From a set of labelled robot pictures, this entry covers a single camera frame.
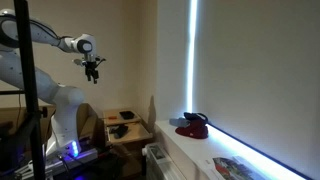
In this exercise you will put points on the black grey sock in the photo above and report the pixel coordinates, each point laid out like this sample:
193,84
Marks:
119,132

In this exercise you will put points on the light wooden cabinet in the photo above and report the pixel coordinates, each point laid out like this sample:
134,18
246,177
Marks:
119,120

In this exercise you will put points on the tan leather sofa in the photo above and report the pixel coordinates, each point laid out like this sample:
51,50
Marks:
86,120

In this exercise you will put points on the dark blue cloth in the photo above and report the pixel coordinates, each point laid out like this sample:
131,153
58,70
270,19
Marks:
196,118

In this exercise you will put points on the maroon baseball cap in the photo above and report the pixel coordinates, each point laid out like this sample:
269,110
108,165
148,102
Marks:
197,129

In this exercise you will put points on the black plastic tupperware tray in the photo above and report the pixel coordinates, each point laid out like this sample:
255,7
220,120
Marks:
127,115

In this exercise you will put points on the magazine on windowsill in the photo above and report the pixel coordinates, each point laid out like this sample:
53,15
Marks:
231,169

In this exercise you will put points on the orange handled screwdriver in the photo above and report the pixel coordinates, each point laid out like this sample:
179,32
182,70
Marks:
110,117

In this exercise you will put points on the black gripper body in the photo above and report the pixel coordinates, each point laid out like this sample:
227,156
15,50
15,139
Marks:
91,70

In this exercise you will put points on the black tripod pole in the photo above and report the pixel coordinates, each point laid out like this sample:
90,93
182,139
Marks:
31,126

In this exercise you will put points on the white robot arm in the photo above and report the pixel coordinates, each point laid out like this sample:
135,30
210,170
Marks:
67,99

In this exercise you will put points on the wooden pull-out tray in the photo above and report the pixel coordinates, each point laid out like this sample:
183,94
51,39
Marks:
135,132

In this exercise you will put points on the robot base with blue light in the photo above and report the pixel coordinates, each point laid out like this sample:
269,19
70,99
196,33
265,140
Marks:
58,160

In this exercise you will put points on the white radiator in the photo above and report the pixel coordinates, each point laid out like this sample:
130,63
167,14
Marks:
159,165

